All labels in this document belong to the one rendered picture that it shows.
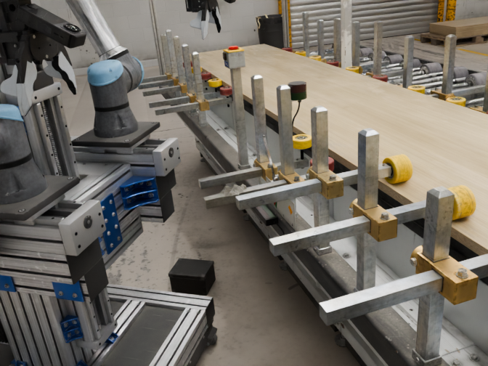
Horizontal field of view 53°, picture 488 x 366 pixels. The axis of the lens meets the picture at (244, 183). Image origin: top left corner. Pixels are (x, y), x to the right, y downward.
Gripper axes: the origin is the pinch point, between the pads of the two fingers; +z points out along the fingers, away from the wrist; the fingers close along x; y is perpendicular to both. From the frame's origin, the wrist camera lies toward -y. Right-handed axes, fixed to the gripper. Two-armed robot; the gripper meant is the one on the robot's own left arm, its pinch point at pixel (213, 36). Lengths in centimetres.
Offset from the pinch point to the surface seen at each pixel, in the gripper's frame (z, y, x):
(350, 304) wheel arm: 36, -55, 86
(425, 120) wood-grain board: 42, -70, -42
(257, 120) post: 32.1, -10.1, -9.3
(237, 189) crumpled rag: 44, -12, 24
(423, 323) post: 51, -68, 70
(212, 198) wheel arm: 46, -5, 29
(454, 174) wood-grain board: 42, -77, 12
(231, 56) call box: 11.6, 4.7, -28.5
